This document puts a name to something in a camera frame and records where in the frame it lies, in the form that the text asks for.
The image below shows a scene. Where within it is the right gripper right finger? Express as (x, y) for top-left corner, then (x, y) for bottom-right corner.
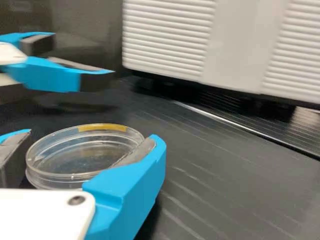
(81, 134), (168, 240)

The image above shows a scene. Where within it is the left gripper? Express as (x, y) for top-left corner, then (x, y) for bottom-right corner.
(0, 31), (116, 94)

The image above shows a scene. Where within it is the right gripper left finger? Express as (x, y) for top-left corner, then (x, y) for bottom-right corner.
(0, 128), (33, 189)

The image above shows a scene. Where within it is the petri dish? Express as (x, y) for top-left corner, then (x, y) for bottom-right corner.
(24, 122), (146, 191)

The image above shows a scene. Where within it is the black platform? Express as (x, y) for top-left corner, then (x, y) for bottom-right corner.
(133, 74), (320, 154)
(0, 74), (320, 240)

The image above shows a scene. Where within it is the white incubator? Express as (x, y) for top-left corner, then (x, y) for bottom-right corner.
(121, 0), (320, 111)

